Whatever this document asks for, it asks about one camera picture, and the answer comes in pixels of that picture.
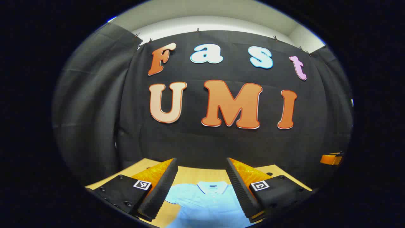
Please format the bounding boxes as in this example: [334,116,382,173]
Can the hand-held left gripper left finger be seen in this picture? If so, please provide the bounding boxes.
[85,158,178,222]

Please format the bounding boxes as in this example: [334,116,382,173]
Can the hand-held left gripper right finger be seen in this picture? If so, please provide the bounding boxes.
[226,157,314,224]

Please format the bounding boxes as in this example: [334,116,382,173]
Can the light blue T-shirt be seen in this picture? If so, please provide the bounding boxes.
[165,181,251,228]

